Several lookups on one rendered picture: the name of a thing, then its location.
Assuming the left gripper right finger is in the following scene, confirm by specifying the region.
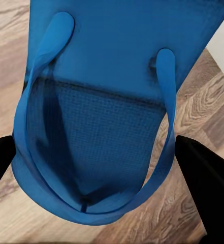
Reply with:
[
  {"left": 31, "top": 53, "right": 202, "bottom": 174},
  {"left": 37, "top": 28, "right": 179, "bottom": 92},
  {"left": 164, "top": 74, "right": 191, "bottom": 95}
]
[{"left": 175, "top": 135, "right": 224, "bottom": 244}]

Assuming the sandal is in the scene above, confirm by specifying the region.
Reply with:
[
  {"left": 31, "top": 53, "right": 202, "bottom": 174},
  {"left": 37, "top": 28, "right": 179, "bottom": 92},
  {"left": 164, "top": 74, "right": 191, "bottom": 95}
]
[{"left": 11, "top": 0, "right": 224, "bottom": 226}]

